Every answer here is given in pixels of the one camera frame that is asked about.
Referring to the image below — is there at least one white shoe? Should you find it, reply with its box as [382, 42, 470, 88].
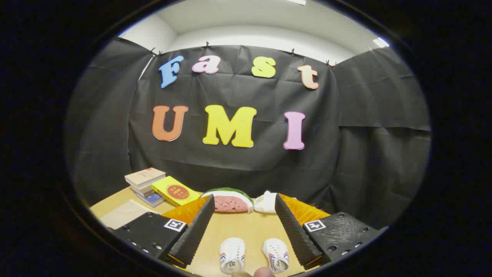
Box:
[219, 237, 246, 274]
[262, 238, 290, 274]

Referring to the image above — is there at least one beige book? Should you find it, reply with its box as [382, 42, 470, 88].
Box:
[125, 167, 166, 190]

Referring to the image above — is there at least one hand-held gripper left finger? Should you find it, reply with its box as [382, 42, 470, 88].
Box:
[111, 194, 216, 269]

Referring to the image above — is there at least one blue book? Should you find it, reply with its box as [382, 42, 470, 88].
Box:
[135, 192, 166, 207]

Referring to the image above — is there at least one white plush toy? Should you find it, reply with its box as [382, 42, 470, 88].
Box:
[253, 190, 278, 214]

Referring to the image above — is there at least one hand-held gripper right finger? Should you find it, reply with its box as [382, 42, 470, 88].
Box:
[274, 193, 389, 270]

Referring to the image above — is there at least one beige fabric storage box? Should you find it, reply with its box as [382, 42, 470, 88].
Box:
[100, 199, 160, 230]

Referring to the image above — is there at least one yellow book with red circle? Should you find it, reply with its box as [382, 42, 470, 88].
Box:
[151, 176, 202, 207]

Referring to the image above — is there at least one watermelon slice plush toy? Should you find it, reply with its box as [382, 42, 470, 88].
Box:
[201, 187, 254, 214]

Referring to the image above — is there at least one grey white book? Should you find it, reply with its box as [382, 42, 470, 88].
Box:
[130, 184, 156, 197]

